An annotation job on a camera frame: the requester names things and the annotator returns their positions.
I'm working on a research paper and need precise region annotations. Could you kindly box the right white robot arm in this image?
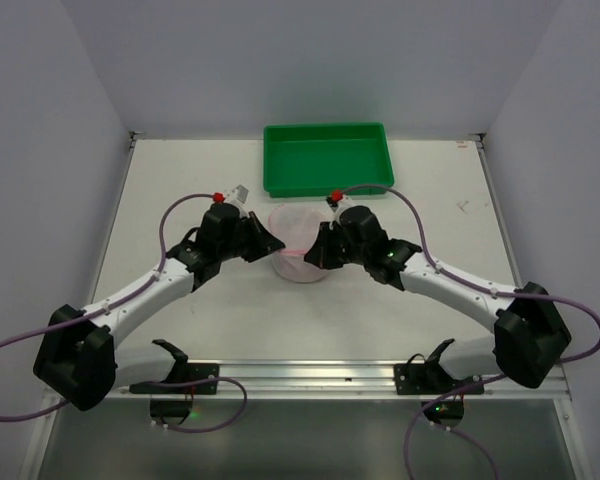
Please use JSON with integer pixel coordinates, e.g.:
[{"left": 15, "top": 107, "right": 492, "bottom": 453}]
[{"left": 304, "top": 206, "right": 571, "bottom": 394}]

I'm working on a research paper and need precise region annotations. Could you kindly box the green plastic tray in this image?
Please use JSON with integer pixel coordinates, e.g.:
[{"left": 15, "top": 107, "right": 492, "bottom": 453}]
[{"left": 263, "top": 122, "right": 395, "bottom": 198}]

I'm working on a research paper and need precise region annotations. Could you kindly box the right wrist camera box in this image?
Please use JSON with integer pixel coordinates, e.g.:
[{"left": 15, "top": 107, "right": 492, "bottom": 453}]
[{"left": 326, "top": 190, "right": 356, "bottom": 224}]

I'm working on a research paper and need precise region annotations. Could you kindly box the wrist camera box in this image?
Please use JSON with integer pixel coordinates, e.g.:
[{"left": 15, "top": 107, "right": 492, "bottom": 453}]
[
  {"left": 326, "top": 190, "right": 356, "bottom": 224},
  {"left": 224, "top": 185, "right": 249, "bottom": 216}
]

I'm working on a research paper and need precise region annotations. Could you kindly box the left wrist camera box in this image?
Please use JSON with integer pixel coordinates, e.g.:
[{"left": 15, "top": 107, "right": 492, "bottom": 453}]
[{"left": 224, "top": 185, "right": 249, "bottom": 216}]

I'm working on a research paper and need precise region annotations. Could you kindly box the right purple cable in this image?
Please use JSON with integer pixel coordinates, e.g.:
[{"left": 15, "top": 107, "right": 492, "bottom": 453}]
[{"left": 339, "top": 183, "right": 600, "bottom": 480}]

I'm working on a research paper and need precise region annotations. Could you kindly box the purple cable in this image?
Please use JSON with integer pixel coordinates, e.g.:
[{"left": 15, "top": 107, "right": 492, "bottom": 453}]
[
  {"left": 339, "top": 183, "right": 600, "bottom": 480},
  {"left": 0, "top": 191, "right": 249, "bottom": 435}
]

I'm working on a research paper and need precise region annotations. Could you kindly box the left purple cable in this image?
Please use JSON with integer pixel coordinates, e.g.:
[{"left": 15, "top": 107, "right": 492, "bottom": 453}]
[{"left": 0, "top": 191, "right": 249, "bottom": 435}]

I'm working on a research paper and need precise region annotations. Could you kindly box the aluminium mounting rail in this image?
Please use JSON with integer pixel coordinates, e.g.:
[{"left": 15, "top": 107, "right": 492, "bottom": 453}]
[{"left": 44, "top": 357, "right": 574, "bottom": 401}]

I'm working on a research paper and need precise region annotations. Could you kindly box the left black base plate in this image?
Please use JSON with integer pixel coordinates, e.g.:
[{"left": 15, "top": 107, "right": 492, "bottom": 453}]
[{"left": 129, "top": 362, "right": 220, "bottom": 396}]

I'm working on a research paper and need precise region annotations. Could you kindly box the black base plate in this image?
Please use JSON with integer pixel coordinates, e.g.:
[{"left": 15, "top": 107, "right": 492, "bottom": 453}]
[
  {"left": 393, "top": 353, "right": 460, "bottom": 395},
  {"left": 129, "top": 362, "right": 220, "bottom": 396}
]

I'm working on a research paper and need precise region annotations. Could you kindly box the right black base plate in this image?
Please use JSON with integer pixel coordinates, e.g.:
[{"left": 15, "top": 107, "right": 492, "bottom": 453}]
[{"left": 393, "top": 353, "right": 460, "bottom": 395}]

